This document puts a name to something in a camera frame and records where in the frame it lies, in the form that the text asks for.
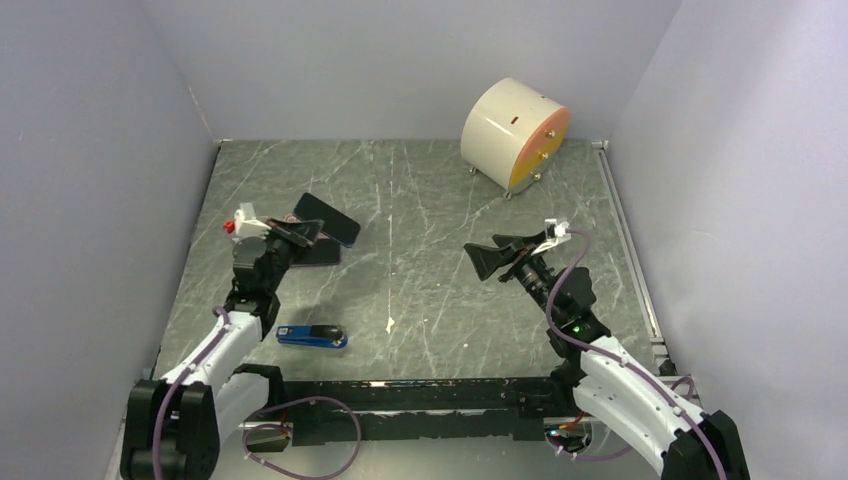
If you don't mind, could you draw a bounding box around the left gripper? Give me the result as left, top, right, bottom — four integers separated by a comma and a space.
258, 217, 322, 293

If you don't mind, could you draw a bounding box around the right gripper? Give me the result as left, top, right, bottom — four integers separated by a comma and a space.
465, 232, 561, 321

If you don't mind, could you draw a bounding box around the black phone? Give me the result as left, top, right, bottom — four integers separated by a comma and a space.
291, 238, 341, 267

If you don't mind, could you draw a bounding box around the dark blue-edged phone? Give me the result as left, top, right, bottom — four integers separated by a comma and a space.
293, 192, 361, 248

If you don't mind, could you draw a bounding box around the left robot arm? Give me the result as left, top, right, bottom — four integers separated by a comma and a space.
119, 218, 323, 479

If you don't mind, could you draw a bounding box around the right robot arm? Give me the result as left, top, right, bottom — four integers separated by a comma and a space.
463, 223, 750, 479

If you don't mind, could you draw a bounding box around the blue black stapler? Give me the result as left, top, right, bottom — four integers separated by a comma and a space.
275, 325, 348, 349

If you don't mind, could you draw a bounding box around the cream cylindrical drawer box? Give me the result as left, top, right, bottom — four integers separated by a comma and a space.
460, 78, 571, 199

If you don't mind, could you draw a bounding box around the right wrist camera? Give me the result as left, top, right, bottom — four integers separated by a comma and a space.
532, 218, 571, 255

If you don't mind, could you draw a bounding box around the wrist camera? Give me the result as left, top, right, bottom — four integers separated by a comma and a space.
532, 218, 571, 255
223, 202, 271, 242

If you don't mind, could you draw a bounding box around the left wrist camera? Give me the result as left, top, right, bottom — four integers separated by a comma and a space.
223, 202, 271, 242

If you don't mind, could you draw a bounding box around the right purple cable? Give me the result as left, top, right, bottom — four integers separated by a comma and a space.
544, 228, 733, 480

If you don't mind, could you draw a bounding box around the purple cable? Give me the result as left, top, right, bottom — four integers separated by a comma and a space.
150, 304, 364, 480
544, 228, 733, 480

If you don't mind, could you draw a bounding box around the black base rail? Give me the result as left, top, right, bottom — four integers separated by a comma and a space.
240, 377, 579, 446

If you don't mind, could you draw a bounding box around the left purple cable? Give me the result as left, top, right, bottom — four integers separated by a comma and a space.
150, 304, 364, 480

